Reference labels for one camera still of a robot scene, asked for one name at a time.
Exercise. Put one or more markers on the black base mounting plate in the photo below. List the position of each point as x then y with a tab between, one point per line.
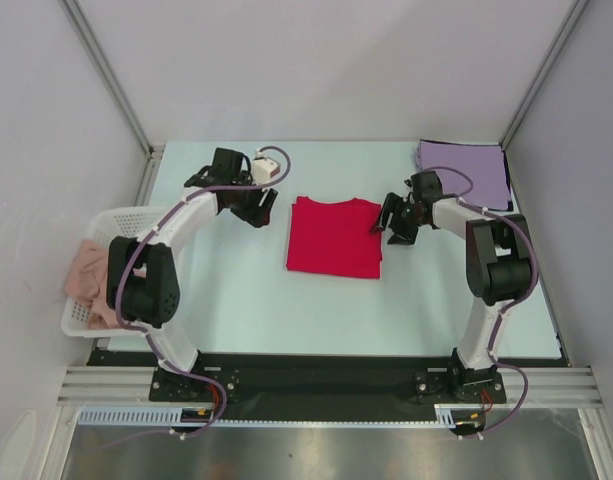
260	387

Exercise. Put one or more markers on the folded purple t shirt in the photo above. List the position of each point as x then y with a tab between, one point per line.
475	172

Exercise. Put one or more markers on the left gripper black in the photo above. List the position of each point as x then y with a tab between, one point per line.
259	215

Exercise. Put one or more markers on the aluminium frame post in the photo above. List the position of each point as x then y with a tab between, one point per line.
97	56
547	64

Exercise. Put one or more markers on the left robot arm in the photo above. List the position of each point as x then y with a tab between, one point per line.
143	288

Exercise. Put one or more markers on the left aluminium frame post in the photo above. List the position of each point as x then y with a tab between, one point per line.
97	56

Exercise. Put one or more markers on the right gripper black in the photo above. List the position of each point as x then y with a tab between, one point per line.
392	203

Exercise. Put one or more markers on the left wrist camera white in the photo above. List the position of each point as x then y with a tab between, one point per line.
264	169

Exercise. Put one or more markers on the white slotted cable duct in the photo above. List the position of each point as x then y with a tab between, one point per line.
177	417

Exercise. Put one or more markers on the red t shirt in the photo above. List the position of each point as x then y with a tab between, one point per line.
334	238

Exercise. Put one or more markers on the aluminium rail front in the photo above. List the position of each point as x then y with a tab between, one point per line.
556	388

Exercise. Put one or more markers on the right aluminium frame post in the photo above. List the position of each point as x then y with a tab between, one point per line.
547	64

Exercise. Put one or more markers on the white plastic laundry basket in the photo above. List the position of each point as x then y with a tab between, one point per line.
133	223

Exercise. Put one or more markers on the pink t shirt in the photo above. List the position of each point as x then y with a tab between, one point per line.
86	284

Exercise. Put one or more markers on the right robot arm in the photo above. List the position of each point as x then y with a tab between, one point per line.
501	272

